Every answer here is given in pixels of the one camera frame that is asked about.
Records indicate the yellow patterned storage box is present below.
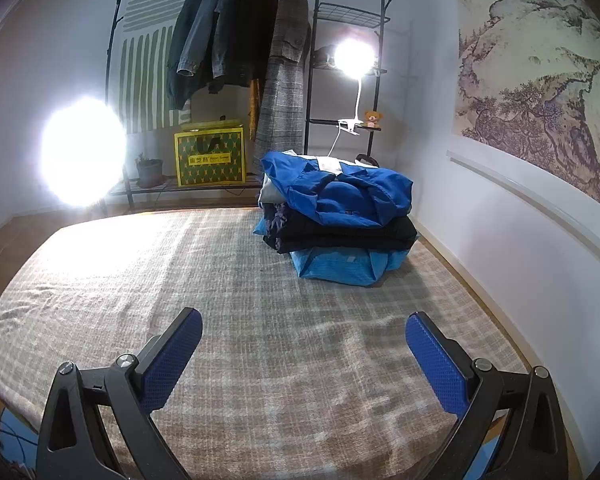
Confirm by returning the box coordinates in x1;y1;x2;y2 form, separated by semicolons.
174;119;247;187

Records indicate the potted plant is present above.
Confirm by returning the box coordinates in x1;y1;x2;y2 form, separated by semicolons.
134;152;165;189

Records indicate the black folded garment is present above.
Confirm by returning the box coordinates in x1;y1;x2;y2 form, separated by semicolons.
262;204;419;255

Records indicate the yellow scarf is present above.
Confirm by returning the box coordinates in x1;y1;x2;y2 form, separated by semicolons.
248;79;262;143

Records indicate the black metal clothes rack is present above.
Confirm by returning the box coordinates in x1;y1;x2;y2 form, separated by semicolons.
105;0;392;211

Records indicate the dark item on shelf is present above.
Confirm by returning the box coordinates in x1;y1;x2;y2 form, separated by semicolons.
312;46;339;68

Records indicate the grey plaid hanging coat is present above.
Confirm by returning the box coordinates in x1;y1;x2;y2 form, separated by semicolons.
252;0;312;162

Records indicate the bright round floor lamp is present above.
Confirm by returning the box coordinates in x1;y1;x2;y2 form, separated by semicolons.
40;96;129;207

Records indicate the white clip lamp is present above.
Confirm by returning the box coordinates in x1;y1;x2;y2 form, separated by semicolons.
327;39;377;158

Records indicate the landscape painting wall hanging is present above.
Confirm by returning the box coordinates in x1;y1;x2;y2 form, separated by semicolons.
452;0;600;212

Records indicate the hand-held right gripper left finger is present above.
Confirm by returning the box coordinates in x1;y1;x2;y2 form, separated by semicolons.
35;307;204;480

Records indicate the cream folded cloth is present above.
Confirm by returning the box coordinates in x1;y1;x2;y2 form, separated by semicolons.
258;176;287;209

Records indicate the black hanging jacket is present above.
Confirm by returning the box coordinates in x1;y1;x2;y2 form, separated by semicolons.
207;0;281;95

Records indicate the blue denim hanging jacket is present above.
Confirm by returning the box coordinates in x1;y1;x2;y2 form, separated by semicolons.
177;0;249;82

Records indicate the plaid bed blanket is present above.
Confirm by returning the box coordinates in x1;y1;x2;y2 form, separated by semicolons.
0;205;533;480

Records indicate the dark purple folded garment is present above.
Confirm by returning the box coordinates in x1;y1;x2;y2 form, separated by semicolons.
253;202;293;253

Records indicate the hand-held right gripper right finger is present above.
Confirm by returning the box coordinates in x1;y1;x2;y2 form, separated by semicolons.
405;311;569;480

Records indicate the dark green hanging jacket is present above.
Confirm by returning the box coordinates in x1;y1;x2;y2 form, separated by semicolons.
166;0;216;111

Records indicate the white cloth garment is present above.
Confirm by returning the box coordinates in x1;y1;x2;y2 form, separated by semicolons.
261;150;414;228

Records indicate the blue shiny sheet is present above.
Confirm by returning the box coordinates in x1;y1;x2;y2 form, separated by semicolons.
0;405;511;480

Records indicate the green striped wall poster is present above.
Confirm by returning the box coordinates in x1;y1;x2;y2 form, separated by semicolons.
114;0;195;135

